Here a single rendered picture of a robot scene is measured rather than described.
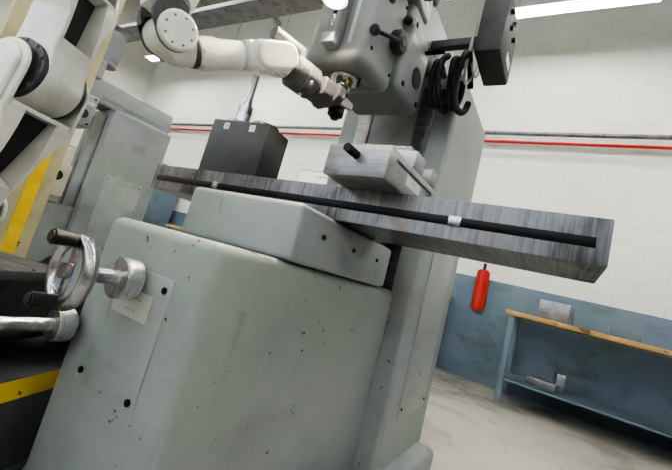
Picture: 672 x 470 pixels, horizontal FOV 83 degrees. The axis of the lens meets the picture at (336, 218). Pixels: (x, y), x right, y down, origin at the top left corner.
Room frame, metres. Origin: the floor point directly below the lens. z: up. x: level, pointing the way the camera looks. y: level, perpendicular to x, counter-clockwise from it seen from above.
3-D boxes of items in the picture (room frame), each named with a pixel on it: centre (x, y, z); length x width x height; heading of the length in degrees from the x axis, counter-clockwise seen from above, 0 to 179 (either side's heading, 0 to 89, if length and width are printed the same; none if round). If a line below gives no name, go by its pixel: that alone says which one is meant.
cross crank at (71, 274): (0.62, 0.34, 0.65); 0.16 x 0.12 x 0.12; 148
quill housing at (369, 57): (1.05, 0.08, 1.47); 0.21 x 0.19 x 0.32; 58
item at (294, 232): (1.05, 0.08, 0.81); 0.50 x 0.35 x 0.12; 148
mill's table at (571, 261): (1.02, 0.03, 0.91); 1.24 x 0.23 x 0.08; 58
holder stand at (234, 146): (1.20, 0.34, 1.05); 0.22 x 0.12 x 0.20; 66
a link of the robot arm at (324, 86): (0.99, 0.15, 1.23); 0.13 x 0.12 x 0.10; 43
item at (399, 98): (1.21, -0.02, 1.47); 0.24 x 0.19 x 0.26; 58
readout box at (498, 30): (1.13, -0.36, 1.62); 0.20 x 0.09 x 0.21; 148
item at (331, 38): (0.95, 0.14, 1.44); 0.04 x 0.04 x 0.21; 58
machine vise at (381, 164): (0.90, -0.11, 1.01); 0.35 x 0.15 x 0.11; 145
